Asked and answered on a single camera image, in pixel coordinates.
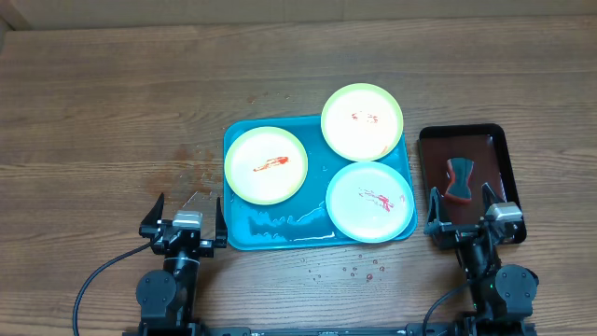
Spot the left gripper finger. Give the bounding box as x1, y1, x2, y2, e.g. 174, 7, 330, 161
215, 198, 228, 241
140, 193, 164, 228

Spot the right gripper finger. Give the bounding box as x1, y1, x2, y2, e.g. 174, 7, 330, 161
425, 187, 451, 229
481, 183, 505, 217

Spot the orange green scrub sponge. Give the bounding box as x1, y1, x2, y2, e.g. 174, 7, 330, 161
444, 157, 474, 204

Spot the light blue plate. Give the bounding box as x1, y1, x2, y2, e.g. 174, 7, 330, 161
326, 161, 415, 244

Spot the green plate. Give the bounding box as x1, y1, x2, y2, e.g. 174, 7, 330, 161
224, 126, 308, 205
321, 83, 404, 161

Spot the green plate top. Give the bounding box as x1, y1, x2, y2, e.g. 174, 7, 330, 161
321, 83, 404, 161

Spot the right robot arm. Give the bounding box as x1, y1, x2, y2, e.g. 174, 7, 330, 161
420, 183, 539, 335

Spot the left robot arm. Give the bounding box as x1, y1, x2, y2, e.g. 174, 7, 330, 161
135, 195, 228, 336

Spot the black tray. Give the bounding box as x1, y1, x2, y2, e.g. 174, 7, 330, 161
419, 123, 527, 244

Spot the teal plastic tray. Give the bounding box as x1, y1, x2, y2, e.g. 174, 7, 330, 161
222, 116, 418, 250

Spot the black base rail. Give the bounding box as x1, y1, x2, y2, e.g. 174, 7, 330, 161
121, 321, 537, 336

